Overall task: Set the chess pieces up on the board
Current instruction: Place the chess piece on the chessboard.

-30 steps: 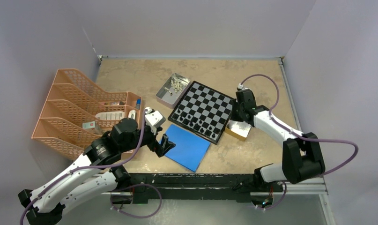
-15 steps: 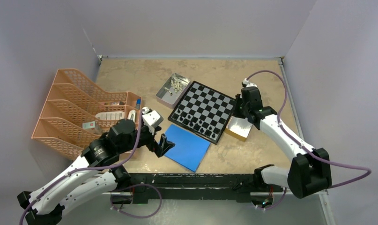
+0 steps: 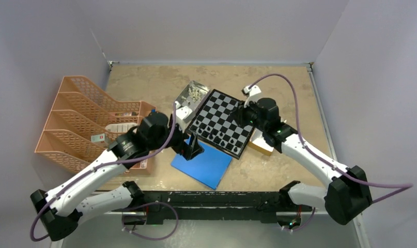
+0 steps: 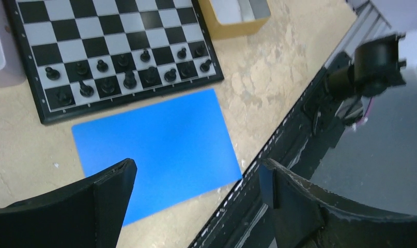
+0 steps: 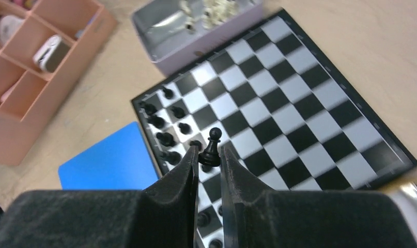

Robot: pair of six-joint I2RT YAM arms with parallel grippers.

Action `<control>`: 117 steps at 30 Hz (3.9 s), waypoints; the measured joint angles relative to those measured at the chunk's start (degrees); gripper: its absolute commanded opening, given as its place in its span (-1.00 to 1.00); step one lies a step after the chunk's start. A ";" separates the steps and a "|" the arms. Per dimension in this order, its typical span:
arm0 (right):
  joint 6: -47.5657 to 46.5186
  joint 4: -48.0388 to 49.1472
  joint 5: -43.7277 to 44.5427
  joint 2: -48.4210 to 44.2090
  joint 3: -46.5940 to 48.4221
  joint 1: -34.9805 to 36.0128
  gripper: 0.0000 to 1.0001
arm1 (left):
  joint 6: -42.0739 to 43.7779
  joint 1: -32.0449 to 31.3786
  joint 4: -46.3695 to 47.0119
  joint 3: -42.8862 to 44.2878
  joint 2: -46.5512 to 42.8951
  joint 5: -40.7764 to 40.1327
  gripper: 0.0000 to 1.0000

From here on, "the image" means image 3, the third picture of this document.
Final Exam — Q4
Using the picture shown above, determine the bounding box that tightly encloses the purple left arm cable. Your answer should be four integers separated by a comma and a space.
30, 102, 178, 242

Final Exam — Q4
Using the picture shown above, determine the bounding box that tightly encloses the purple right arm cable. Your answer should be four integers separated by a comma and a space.
248, 73, 413, 204

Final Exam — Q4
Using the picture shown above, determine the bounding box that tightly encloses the peach mesh file rack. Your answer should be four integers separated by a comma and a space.
34, 75, 142, 177

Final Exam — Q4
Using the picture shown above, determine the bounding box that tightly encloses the black chess knight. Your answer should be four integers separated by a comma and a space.
226, 144, 234, 151

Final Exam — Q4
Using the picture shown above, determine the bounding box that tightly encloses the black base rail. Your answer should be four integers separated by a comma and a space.
125, 191, 312, 225

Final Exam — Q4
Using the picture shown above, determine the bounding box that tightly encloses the black white chessboard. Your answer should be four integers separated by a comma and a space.
186, 89, 255, 160

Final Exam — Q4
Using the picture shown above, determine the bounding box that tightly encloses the peach desk organizer tray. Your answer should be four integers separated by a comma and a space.
105, 101, 158, 176

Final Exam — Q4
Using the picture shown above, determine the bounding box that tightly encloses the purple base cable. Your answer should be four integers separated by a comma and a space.
120, 201, 180, 241

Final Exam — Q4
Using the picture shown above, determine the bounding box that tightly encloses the blue mat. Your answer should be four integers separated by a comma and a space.
171, 143, 233, 190

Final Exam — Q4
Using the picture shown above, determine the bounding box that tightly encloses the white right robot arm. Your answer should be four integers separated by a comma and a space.
231, 98, 373, 225

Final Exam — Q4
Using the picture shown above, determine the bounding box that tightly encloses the white chess pieces pile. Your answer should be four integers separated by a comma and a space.
181, 86, 204, 104

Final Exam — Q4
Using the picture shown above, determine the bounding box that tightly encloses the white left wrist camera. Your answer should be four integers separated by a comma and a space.
174, 101, 194, 133

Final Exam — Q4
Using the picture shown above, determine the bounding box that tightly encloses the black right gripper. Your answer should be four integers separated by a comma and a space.
230, 98, 268, 132

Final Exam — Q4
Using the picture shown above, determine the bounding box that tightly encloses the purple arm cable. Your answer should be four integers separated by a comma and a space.
30, 102, 178, 242
248, 73, 413, 204

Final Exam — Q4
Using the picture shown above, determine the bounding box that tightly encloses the pink tin with white pieces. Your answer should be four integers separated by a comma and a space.
175, 80, 211, 123

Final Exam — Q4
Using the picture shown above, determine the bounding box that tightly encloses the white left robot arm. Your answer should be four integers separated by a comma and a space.
29, 112, 204, 242

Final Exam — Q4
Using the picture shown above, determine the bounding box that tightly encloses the yellow tin with black pieces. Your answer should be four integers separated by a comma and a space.
248, 129, 274, 156

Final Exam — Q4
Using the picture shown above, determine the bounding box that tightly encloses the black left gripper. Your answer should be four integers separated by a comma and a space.
148, 116, 203, 159

